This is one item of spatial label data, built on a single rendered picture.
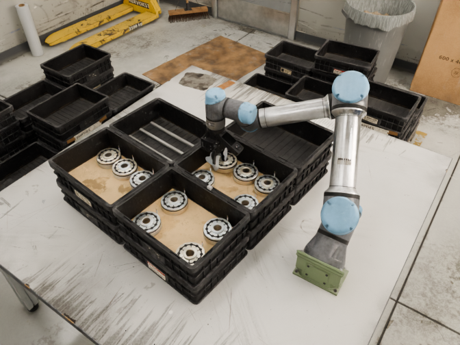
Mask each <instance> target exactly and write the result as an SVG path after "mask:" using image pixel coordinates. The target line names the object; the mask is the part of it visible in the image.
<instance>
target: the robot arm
mask: <svg viewBox="0 0 460 345"><path fill-rule="evenodd" d="M369 90H370V84H369V83H368V80H367V78H366V76H365V75H363V74H362V73H360V72H357V71H346V72H344V73H341V74H340V75H338V76H337V77H336V78H335V80H334V82H333V85H332V93H331V94H327V95H326V97H324V98H320V99H312V100H308V101H301V102H296V103H289V104H285V105H277V106H273V107H265V108H261V109H257V107H256V105H253V104H251V103H249V102H244V101H239V100H236V99H232V98H229V97H226V94H225V91H224V90H223V89H222V88H210V89H208V90H207V91H206V93H205V115H206V123H203V127H204V128H205V134H204V135H203V137H202V138H201V148H202V149H205V150H206V151H208V152H210V151H211V153H210V156H209V157H206V158H205V159H206V161H207V162H209V163H210V164H211V165H212V166H213V168H214V170H215V171H217V170H218V169H219V167H218V165H219V159H220V156H221V158H222V161H226V158H227V153H228V150H230V151H231V152H232V153H233V154H234V155H235V156H237V155H239V154H240V153H241V152H242V150H243V149H244V147H243V146H242V145H241V144H240V143H239V142H238V141H237V140H236V139H235V138H234V137H233V136H231V135H230V134H229V133H228V132H227V131H226V130H225V118H228V119H231V120H234V121H235V122H236V123H237V124H238V125H239V126H240V127H241V128H242V129H243V130H245V131H247V132H254V131H256V130H257V129H259V128H264V127H272V126H277V125H285V124H290V123H298V122H303V121H307V120H315V119H320V118H329V119H330V120H333V119H335V127H334V136H333V150H332V158H331V174H330V182H329V188H328V189H326V190H325V191H324V198H323V206H322V209H321V212H320V218H321V221H322V222H321V223H320V226H319V228H318V230H317V233H316V234H315V236H314V237H313V238H312V239H311V240H310V241H309V242H308V243H307V244H306V246H305V247H304V252H305V253H306V254H308V255H311V256H312V257H314V258H316V259H318V260H320V261H323V262H324V263H326V264H328V265H331V266H333V267H336V268H339V269H340V268H341V269H344V266H345V262H346V249H347V246H348V243H349V242H350V239H351V237H352V235H353V232H354V230H355V228H356V226H357V225H358V222H359V219H360V218H361V215H362V211H363V208H362V206H360V204H359V203H360V194H359V193H358V191H356V184H357V167H358V159H359V142H360V133H361V119H362V118H363V117H364V116H366V114H367V108H368V93H369ZM202 142H203V146H202Z"/></svg>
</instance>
